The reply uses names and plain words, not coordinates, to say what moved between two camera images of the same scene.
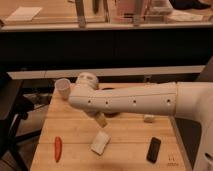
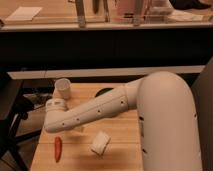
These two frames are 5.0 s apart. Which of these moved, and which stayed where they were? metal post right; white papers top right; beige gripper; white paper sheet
Moved: beige gripper
Stayed: metal post right; white papers top right; white paper sheet
